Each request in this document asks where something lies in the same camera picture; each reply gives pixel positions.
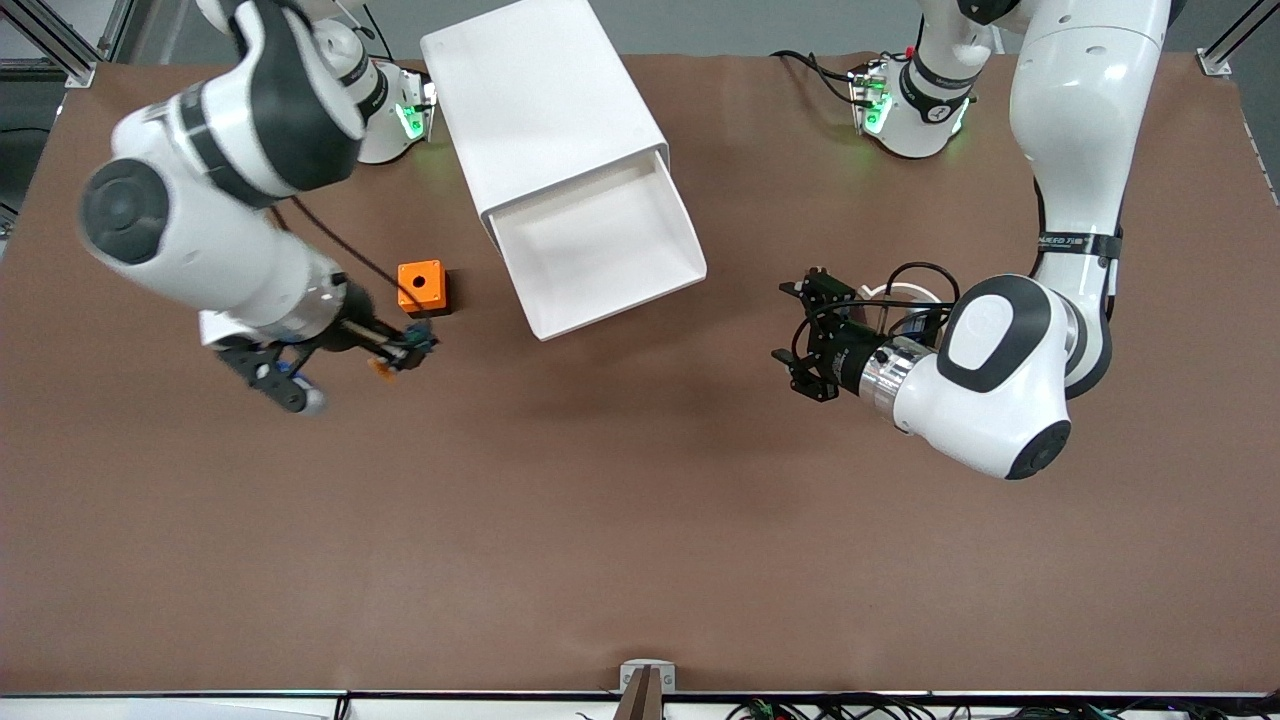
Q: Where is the white wide cabinet drawer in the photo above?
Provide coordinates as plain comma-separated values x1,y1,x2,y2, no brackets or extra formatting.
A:
483,150,709,343

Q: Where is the aluminium frame post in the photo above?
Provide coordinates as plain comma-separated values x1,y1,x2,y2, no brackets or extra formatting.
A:
1197,0,1280,79
0,0,136,89

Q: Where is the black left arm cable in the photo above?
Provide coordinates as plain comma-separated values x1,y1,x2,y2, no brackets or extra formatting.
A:
820,261,963,326

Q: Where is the white curved plastic arc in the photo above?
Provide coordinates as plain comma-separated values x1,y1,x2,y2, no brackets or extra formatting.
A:
857,283,951,306

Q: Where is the orange push button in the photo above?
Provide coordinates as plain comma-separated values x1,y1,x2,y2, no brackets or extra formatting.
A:
368,320,440,381

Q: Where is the white drawer cabinet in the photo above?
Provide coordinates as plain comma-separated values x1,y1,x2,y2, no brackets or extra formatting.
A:
420,0,669,226

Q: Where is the orange box with hole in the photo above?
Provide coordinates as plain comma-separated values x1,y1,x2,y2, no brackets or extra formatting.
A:
397,260,452,320

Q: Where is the black arm base cable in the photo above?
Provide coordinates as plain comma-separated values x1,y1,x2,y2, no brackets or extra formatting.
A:
770,49,863,107

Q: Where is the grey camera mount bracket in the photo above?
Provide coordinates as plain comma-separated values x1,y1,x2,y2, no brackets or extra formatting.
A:
619,659,678,720

